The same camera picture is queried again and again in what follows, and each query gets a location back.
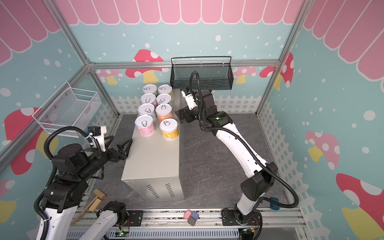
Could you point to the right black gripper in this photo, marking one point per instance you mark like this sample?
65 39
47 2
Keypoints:
184 113

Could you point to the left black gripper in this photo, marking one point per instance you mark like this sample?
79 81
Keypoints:
123 154

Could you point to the orange pink label can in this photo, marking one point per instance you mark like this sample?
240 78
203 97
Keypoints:
164 111

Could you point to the green label can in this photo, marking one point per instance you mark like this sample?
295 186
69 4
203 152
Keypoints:
165 89

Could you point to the teal label can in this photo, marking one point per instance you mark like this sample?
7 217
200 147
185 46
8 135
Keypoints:
147 109
150 89

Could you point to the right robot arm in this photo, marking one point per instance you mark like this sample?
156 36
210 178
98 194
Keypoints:
261 175

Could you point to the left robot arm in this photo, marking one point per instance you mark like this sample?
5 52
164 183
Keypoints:
73 166

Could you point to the grey metal cabinet counter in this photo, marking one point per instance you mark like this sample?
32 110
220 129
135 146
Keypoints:
155 167

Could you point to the wooden block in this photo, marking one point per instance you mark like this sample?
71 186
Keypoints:
93 205

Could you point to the pink blue grey erasers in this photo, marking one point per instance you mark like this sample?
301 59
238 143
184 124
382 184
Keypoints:
191 216

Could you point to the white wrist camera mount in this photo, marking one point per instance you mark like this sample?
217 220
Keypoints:
189 97

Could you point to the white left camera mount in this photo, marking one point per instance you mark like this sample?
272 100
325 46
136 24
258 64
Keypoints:
98 132

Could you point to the black mesh wall basket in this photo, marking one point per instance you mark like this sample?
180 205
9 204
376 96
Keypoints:
215 72

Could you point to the white wire wall basket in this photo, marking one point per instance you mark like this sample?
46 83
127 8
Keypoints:
68 107

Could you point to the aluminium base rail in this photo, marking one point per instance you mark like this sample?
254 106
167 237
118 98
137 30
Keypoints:
168 224

